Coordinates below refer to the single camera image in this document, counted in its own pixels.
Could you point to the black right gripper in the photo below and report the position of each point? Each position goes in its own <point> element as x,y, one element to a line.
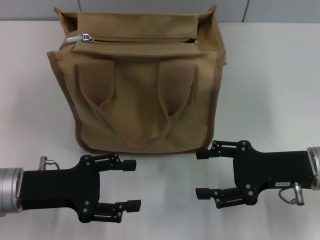
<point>272,170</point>

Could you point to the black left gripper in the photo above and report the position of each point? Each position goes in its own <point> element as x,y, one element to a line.
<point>60,188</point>

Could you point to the khaki canvas food bag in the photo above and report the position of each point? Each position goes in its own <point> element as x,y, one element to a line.
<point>140,100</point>

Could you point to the silver metal zipper pull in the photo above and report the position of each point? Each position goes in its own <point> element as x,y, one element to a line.
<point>80,38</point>

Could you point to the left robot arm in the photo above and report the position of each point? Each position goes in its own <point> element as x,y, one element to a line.
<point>8,191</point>

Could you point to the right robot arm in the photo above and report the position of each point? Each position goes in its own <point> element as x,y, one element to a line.
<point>315,167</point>

